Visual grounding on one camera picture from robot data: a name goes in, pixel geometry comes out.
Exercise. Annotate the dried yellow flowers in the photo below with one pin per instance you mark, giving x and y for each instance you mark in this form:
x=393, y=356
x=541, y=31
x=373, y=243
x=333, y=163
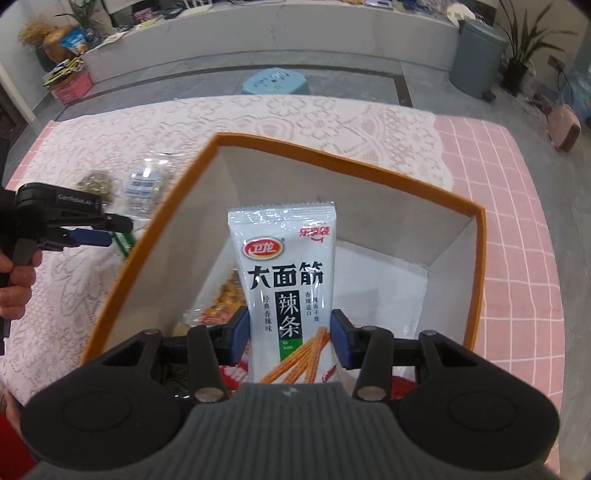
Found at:
x=34, y=30

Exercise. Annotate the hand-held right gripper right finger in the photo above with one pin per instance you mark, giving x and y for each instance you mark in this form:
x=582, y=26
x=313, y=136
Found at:
x=340, y=339

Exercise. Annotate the potted long-leaf plant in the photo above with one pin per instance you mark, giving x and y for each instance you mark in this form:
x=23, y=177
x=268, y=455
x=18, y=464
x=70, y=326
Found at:
x=526, y=41

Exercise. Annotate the white spicy stick snack packet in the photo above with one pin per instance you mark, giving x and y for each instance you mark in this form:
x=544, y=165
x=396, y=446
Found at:
x=281, y=286

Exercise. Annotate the large water bottle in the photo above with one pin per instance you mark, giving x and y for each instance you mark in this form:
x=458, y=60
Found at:
x=582, y=92

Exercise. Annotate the grey trash bin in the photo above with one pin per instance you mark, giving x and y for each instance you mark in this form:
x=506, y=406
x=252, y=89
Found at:
x=478, y=60

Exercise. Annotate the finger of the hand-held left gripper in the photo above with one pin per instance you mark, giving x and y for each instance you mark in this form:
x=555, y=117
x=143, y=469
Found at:
x=117, y=223
x=92, y=238

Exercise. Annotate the green sausage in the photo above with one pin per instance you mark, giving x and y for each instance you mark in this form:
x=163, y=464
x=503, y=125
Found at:
x=124, y=244

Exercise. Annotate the pink storage box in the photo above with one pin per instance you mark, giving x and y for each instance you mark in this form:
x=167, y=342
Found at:
x=71, y=87

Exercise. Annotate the blue snack bag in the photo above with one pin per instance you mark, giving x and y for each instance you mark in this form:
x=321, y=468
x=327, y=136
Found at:
x=74, y=41

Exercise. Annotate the person's left hand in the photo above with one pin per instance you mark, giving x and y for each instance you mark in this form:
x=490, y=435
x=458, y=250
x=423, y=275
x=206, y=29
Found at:
x=21, y=288

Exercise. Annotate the pink checked tablecloth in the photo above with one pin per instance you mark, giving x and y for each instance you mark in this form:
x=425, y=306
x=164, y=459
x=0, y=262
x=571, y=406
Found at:
x=517, y=221

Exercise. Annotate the orange cardboard box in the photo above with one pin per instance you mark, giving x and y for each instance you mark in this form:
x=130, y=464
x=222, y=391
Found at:
x=184, y=240

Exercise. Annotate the orange twist snack packet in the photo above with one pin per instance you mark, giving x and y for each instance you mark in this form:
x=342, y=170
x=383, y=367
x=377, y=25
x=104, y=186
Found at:
x=226, y=295

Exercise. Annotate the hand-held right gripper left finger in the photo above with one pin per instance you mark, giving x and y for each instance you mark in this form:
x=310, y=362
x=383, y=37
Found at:
x=239, y=334

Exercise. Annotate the grey television bench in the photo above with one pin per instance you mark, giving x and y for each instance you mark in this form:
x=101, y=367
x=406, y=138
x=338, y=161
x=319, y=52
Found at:
x=277, y=37

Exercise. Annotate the pink small heater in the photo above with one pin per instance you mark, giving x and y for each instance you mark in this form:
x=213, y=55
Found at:
x=564, y=127

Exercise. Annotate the clear quail egg packet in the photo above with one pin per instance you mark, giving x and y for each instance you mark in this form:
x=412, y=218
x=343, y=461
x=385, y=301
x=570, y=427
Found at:
x=145, y=184

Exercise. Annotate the green leafy plant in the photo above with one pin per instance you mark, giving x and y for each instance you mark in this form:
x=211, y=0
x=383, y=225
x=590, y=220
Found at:
x=85, y=11

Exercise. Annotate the blue plastic stool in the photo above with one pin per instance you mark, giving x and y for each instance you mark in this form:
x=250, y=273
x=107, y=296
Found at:
x=274, y=83

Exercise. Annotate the gold vase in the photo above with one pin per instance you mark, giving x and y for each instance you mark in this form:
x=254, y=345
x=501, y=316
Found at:
x=57, y=44

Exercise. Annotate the person's red clothing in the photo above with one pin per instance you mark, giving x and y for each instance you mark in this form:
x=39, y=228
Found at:
x=9, y=447

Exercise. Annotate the green brown snack packet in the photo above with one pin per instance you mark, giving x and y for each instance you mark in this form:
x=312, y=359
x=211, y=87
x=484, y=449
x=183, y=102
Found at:
x=94, y=184

